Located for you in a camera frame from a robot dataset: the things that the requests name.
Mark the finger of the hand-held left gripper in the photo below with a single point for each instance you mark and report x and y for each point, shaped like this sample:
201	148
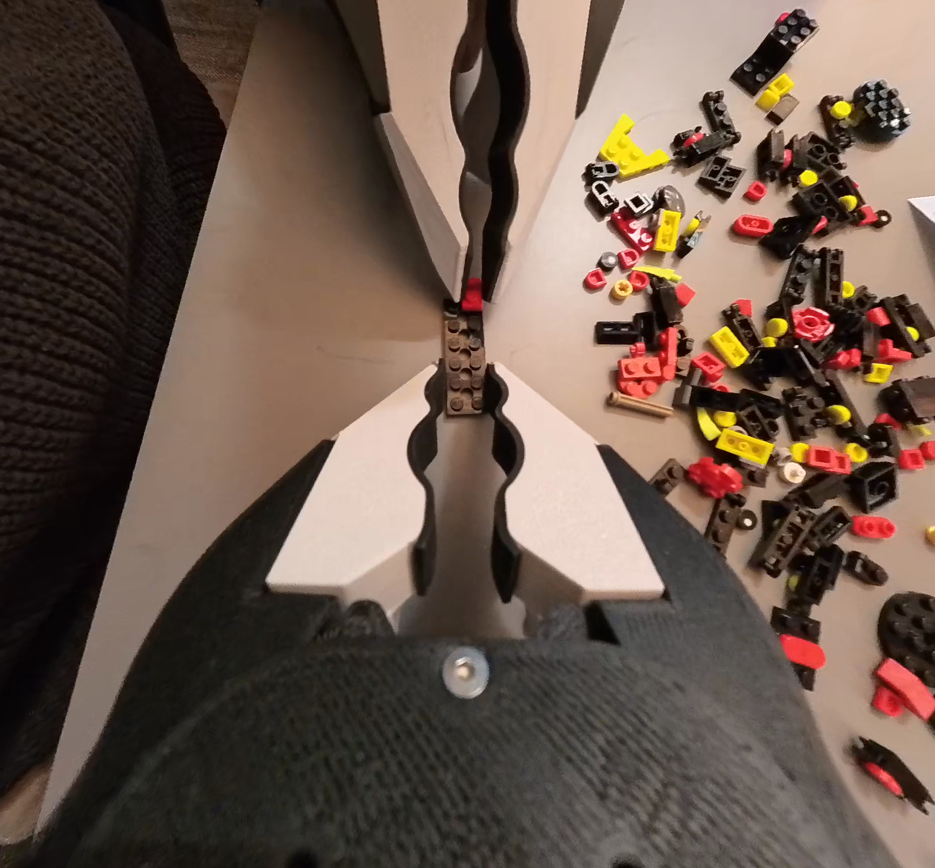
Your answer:
416	79
555	42

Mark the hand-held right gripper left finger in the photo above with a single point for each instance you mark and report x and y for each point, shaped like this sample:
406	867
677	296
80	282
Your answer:
343	517

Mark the dark knit cloth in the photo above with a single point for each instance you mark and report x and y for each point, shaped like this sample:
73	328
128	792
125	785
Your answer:
87	298

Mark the small red lego brick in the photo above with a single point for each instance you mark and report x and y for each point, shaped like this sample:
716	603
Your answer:
472	294

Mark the tan lego axle pin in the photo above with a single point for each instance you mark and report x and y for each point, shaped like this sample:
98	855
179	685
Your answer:
639	405

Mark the pile of loose lego pieces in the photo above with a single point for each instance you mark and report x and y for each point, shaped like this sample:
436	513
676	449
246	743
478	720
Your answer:
803	386

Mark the round black studded lego plate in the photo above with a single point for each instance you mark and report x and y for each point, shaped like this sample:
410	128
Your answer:
882	112

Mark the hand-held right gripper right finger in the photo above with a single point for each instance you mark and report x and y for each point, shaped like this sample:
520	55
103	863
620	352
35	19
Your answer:
570	517

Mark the yellow wedge lego plate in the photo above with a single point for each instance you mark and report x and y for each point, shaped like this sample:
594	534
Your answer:
624	148

